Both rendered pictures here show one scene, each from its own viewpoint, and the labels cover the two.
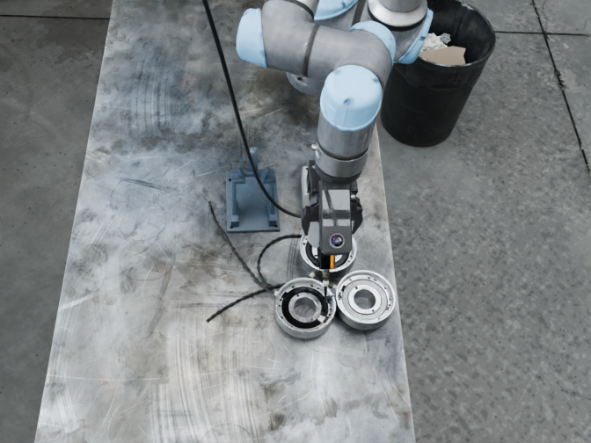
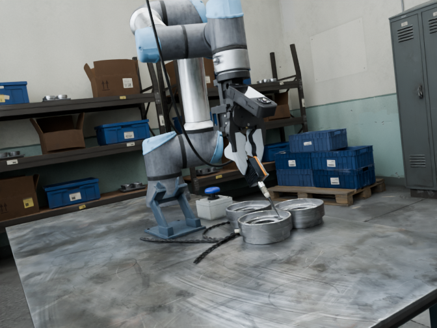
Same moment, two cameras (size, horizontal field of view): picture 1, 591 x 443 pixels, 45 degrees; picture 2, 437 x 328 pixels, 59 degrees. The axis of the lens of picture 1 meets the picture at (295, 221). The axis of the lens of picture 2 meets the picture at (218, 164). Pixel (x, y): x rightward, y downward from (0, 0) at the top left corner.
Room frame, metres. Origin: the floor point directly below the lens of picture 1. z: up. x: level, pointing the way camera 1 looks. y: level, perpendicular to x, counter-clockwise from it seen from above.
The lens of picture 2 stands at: (-0.09, 0.33, 1.03)
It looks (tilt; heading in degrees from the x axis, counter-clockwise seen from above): 5 degrees down; 337
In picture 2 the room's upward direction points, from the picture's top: 8 degrees counter-clockwise
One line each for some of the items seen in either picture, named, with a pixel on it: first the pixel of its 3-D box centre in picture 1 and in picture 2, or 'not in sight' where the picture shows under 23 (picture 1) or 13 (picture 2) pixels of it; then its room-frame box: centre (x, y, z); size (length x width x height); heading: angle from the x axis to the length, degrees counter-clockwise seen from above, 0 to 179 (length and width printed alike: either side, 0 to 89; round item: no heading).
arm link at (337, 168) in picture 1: (339, 150); (230, 64); (0.66, -0.05, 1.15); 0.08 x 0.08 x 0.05
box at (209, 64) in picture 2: not in sight; (191, 76); (4.50, -1.46, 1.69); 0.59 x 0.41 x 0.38; 102
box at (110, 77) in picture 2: not in sight; (113, 80); (4.36, -0.47, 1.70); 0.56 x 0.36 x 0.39; 92
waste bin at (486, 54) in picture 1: (429, 77); not in sight; (1.83, -0.40, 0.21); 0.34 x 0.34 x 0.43
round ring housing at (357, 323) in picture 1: (363, 301); (299, 213); (0.60, -0.14, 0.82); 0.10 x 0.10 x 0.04
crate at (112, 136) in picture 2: not in sight; (122, 133); (4.38, -0.49, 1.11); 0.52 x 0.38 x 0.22; 97
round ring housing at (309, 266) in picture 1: (326, 252); (249, 214); (0.69, -0.06, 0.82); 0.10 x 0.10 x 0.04
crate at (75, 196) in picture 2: not in sight; (71, 192); (4.30, 0.16, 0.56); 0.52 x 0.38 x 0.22; 94
